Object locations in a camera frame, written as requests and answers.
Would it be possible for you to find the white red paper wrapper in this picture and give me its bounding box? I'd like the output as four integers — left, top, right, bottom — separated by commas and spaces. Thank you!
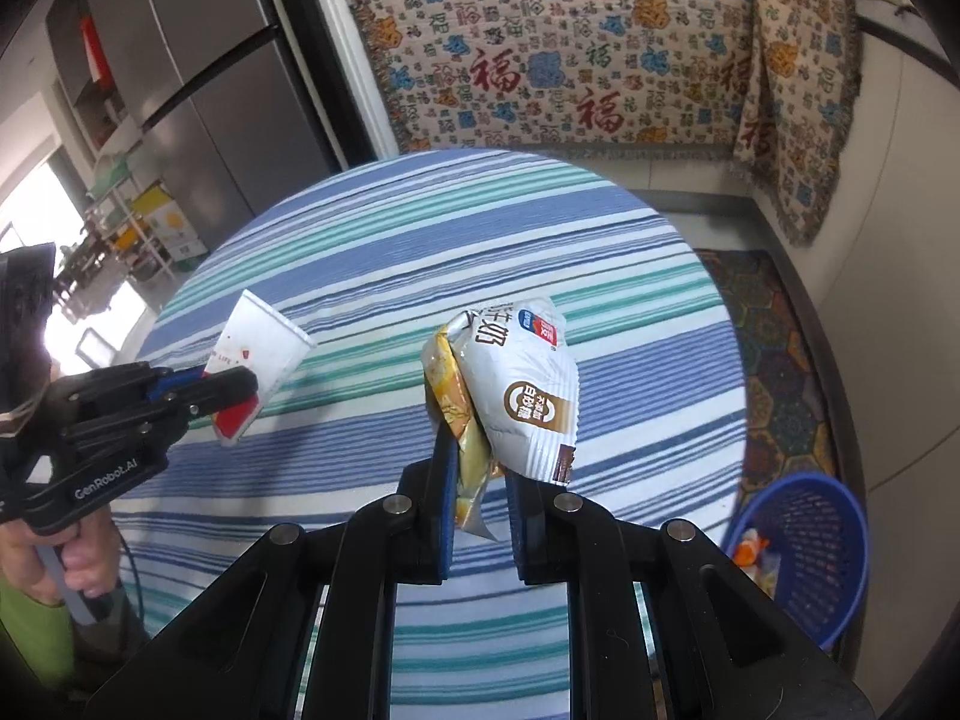
203, 289, 314, 445

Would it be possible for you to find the green sleeve forearm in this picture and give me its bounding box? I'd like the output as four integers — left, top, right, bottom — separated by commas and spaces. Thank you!
2, 580, 75, 689

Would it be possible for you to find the grey steel refrigerator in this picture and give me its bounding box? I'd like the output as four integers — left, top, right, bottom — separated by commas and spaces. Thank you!
88, 0, 340, 249

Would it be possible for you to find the colourful hexagon floor mat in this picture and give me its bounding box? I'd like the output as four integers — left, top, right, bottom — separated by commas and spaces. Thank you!
698, 249, 838, 509

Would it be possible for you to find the yellow cardboard box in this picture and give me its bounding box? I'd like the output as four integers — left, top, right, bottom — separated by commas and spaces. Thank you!
130, 182, 208, 262

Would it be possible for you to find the white kitchen cabinet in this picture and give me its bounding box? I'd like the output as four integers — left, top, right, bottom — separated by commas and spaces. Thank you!
786, 34, 958, 710

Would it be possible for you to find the striped blue green tablecloth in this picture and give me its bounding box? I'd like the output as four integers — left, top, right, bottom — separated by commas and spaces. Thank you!
110, 146, 752, 720

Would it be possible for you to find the person's left hand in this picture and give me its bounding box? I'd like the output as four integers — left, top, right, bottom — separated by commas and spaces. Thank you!
2, 507, 121, 606

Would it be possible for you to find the yellow white snack wrapper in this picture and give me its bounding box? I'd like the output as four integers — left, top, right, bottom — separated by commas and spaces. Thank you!
421, 298, 579, 539

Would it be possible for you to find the blue plastic trash basket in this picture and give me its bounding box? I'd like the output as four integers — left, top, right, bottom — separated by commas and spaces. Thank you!
721, 473, 869, 649

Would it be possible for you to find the patterned Chinese character blanket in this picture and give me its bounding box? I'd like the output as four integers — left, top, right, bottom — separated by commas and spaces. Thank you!
348, 0, 861, 245

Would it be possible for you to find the metal storage rack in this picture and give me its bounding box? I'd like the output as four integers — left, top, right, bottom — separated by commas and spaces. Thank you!
47, 146, 181, 323

